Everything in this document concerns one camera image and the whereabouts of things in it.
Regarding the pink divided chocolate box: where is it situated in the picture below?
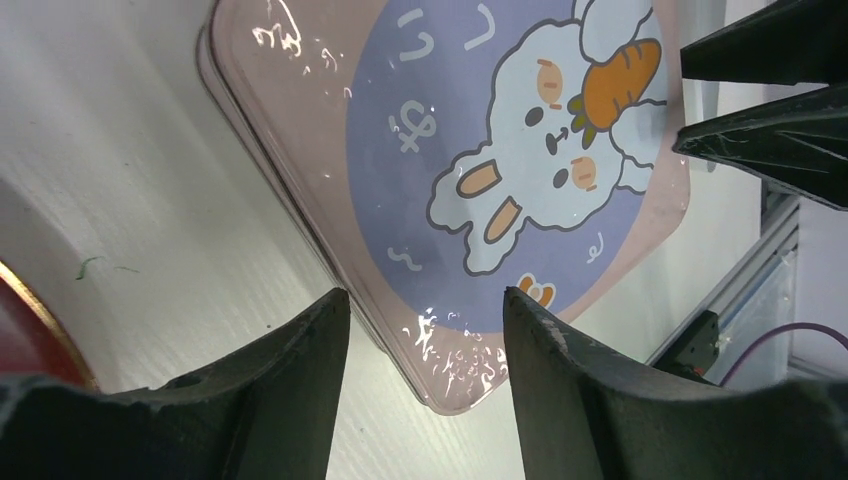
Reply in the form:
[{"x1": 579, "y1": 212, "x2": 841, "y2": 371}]
[{"x1": 198, "y1": 15, "x2": 416, "y2": 351}]

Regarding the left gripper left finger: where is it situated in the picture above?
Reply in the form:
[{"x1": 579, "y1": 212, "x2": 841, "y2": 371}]
[{"x1": 1, "y1": 288, "x2": 351, "y2": 479}]

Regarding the square metal tray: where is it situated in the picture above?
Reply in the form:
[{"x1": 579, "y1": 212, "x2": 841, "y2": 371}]
[{"x1": 201, "y1": 1, "x2": 690, "y2": 416}]

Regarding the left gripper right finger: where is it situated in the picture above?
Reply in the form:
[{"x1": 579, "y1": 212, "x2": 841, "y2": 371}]
[{"x1": 503, "y1": 287, "x2": 847, "y2": 479}]

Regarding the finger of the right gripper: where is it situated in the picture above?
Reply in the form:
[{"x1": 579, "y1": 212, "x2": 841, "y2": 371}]
[
  {"x1": 672, "y1": 83, "x2": 847, "y2": 211},
  {"x1": 680, "y1": 0, "x2": 847, "y2": 85}
]

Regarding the round red plate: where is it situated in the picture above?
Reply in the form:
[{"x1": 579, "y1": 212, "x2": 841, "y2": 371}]
[{"x1": 1, "y1": 265, "x2": 99, "y2": 391}]

